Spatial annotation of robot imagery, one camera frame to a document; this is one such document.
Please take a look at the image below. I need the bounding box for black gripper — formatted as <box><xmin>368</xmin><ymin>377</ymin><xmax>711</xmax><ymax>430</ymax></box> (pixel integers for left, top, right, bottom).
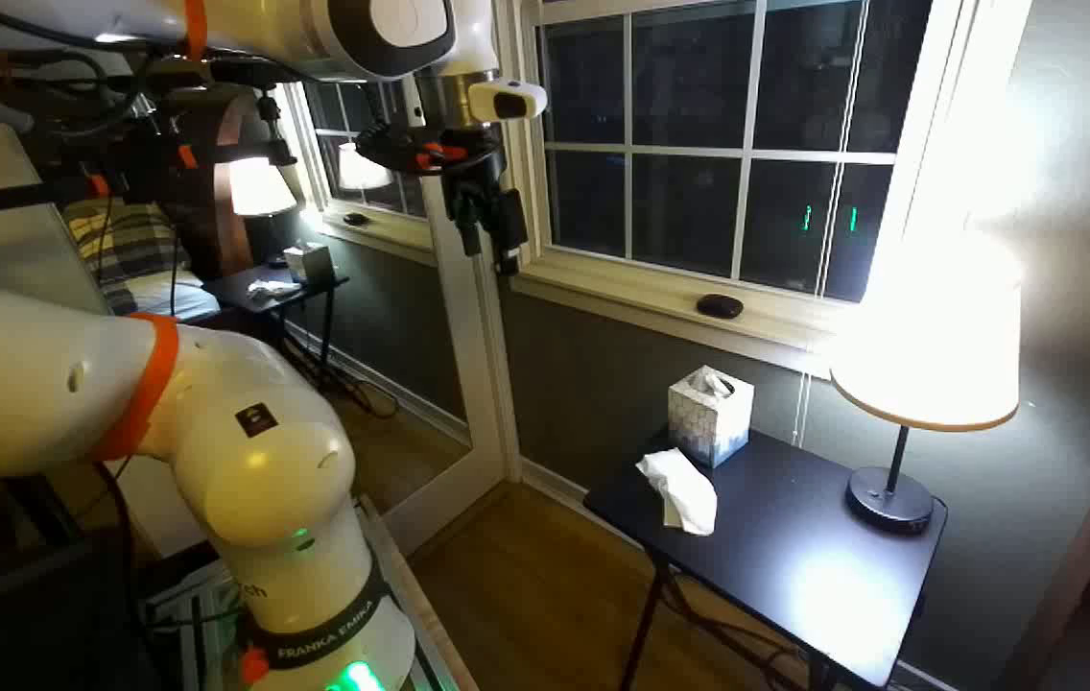
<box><xmin>437</xmin><ymin>121</ymin><xmax>532</xmax><ymax>281</ymax></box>

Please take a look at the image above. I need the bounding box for white shade table lamp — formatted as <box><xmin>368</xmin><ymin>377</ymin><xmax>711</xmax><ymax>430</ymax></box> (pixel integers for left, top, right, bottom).
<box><xmin>827</xmin><ymin>188</ymin><xmax>1031</xmax><ymax>537</ymax></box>

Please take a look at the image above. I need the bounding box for white framed leaning mirror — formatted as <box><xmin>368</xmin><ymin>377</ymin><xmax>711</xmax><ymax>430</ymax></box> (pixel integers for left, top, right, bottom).
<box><xmin>271</xmin><ymin>75</ymin><xmax>530</xmax><ymax>557</ymax></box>

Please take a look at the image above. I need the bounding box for white framed grid window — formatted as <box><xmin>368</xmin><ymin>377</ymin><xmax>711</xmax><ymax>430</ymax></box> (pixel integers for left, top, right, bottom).
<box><xmin>518</xmin><ymin>0</ymin><xmax>1034</xmax><ymax>377</ymax></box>

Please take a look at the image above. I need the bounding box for small black oval object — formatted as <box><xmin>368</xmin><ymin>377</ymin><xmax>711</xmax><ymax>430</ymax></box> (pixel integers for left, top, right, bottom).
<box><xmin>694</xmin><ymin>293</ymin><xmax>748</xmax><ymax>323</ymax></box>

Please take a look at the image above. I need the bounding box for white blue tissue box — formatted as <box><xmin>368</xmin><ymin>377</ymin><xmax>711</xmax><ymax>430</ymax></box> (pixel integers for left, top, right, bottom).
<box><xmin>665</xmin><ymin>360</ymin><xmax>756</xmax><ymax>474</ymax></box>

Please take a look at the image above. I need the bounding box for crumpled white tissue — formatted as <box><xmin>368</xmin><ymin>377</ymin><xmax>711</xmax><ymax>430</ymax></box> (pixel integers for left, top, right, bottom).
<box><xmin>632</xmin><ymin>446</ymin><xmax>720</xmax><ymax>537</ymax></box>

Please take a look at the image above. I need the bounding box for black side table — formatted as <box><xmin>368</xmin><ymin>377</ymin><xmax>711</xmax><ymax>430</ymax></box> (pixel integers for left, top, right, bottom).
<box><xmin>579</xmin><ymin>428</ymin><xmax>950</xmax><ymax>691</ymax></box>

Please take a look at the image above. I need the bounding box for wrist mounted camera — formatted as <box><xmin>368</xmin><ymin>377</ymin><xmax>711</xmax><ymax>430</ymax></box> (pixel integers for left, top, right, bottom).
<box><xmin>465</xmin><ymin>76</ymin><xmax>551</xmax><ymax>128</ymax></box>

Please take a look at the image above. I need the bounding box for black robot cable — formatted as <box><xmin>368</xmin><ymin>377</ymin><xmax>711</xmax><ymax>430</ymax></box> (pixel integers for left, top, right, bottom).
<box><xmin>0</xmin><ymin>46</ymin><xmax>307</xmax><ymax>197</ymax></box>

